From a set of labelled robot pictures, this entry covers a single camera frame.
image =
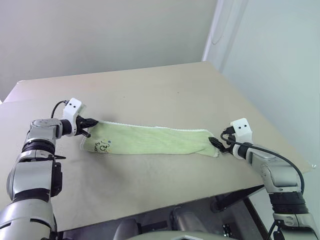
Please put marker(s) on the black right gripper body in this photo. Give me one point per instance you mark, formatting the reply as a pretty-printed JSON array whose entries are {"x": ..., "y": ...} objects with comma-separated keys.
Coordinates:
[{"x": 228, "y": 147}]

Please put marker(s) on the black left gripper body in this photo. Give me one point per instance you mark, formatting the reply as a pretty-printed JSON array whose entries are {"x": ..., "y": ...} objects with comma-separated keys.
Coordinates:
[{"x": 81, "y": 123}]

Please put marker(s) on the light green towel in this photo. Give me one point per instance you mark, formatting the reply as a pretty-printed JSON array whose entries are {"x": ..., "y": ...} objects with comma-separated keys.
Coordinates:
[{"x": 150, "y": 140}]

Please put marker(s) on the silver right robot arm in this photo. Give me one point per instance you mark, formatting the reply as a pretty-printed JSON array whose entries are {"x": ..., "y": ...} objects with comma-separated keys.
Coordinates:
[{"x": 280, "y": 171}]

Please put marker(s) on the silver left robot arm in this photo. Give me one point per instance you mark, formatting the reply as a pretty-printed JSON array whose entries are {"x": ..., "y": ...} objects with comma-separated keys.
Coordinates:
[{"x": 32, "y": 172}]

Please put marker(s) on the dark grey rounded shape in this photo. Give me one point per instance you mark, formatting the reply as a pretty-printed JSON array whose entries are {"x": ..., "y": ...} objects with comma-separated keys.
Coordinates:
[{"x": 183, "y": 218}]

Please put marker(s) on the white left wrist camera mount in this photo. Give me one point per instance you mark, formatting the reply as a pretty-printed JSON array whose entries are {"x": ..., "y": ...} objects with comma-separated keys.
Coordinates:
[{"x": 72, "y": 110}]

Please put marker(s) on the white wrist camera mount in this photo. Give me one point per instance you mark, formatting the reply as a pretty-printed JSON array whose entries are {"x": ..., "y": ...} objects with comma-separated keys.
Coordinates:
[
  {"x": 241, "y": 130},
  {"x": 72, "y": 110}
]

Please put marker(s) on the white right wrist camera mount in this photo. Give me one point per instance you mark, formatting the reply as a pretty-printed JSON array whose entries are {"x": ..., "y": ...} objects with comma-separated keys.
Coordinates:
[{"x": 241, "y": 130}]

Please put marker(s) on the dark table frame strut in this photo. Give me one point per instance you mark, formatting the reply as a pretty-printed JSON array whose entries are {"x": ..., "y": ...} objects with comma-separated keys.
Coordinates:
[{"x": 232, "y": 198}]

